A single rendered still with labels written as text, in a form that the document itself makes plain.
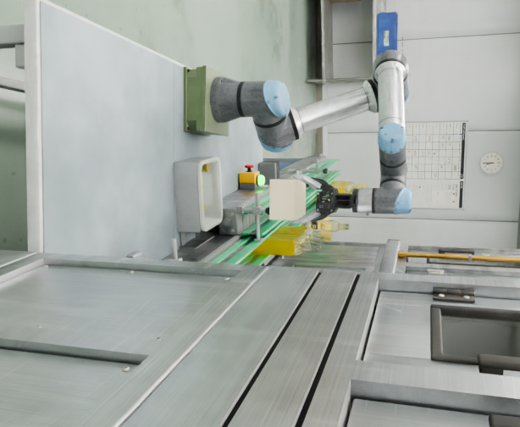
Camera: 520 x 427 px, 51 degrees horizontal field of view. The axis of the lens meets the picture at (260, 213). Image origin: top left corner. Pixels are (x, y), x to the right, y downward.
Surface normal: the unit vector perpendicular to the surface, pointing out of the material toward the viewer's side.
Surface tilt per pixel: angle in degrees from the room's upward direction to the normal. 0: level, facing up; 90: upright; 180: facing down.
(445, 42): 90
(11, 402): 90
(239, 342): 90
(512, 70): 90
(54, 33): 0
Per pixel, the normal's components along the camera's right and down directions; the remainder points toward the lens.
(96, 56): 0.96, 0.03
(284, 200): -0.29, 0.06
